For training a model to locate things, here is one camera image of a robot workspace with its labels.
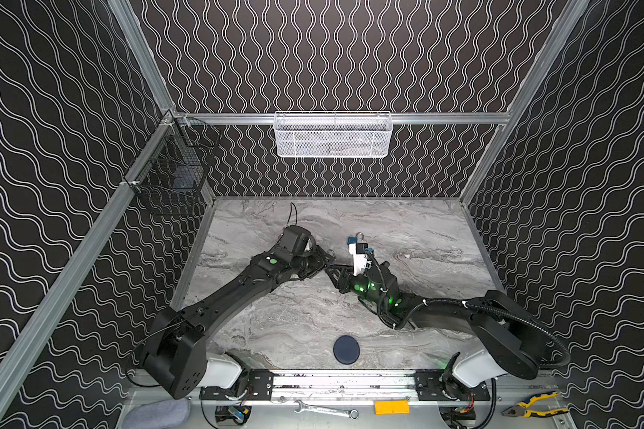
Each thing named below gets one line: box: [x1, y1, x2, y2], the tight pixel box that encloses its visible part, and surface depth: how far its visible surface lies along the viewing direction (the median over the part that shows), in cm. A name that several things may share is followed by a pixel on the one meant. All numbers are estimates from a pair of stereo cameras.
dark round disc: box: [332, 335, 361, 366], surface depth 83 cm
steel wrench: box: [293, 399, 360, 421], surface depth 72 cm
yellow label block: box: [373, 399, 411, 415], surface depth 73 cm
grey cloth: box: [121, 398, 192, 429], surface depth 70 cm
